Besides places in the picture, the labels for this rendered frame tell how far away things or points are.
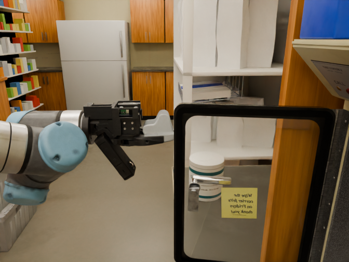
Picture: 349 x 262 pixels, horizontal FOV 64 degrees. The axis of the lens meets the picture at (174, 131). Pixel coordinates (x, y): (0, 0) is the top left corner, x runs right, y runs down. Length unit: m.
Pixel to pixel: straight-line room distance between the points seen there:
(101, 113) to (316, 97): 0.44
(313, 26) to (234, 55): 1.03
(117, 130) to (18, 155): 0.20
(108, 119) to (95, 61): 4.63
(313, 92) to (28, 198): 0.58
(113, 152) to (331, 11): 0.45
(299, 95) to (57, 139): 0.46
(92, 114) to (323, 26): 0.43
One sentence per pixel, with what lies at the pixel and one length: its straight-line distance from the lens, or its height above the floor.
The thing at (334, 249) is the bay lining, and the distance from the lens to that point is 0.72.
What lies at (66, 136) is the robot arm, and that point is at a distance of 0.45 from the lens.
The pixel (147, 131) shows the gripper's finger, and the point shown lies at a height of 1.33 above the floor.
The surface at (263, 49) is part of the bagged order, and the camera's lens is 1.65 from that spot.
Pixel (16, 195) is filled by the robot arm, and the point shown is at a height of 1.25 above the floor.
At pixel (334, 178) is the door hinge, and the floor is 1.25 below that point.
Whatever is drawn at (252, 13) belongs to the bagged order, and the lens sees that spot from 1.64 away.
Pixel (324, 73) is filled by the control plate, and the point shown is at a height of 1.46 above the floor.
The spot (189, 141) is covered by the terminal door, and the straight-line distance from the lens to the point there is 0.57.
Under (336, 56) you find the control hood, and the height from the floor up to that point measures 1.49.
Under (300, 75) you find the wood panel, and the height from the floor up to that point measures 1.44.
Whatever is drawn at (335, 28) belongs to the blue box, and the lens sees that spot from 0.45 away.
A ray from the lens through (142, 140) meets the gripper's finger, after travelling 0.56.
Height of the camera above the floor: 1.51
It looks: 18 degrees down
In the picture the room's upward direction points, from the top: straight up
